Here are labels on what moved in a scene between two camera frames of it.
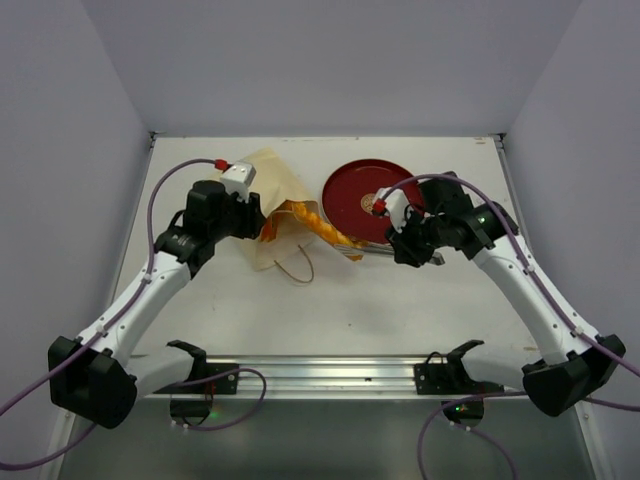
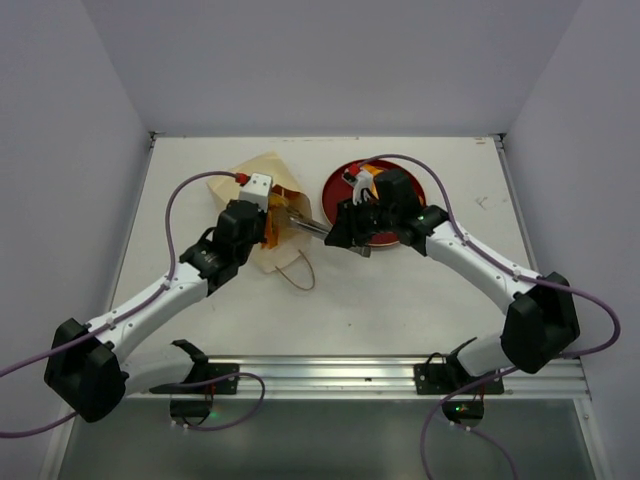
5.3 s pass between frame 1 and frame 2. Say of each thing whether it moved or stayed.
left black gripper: moved
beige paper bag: stayed
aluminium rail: stayed
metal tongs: moved
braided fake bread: moved
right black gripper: moved
